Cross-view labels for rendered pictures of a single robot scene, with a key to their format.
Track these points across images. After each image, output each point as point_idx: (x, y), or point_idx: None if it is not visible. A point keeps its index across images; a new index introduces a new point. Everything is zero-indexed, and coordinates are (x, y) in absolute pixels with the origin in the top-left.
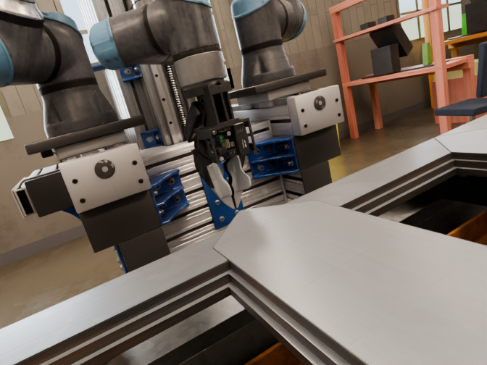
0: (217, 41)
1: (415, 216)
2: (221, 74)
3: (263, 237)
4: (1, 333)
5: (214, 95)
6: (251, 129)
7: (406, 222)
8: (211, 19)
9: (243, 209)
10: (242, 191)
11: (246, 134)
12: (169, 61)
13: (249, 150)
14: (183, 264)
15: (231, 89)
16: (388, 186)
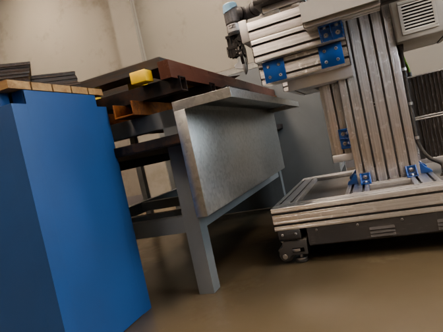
0: (226, 23)
1: (219, 108)
2: (227, 33)
3: None
4: None
5: (234, 37)
6: (227, 51)
7: (221, 108)
8: (225, 16)
9: (238, 75)
10: (243, 69)
11: (228, 52)
12: (257, 13)
13: (229, 57)
14: None
15: (225, 39)
16: None
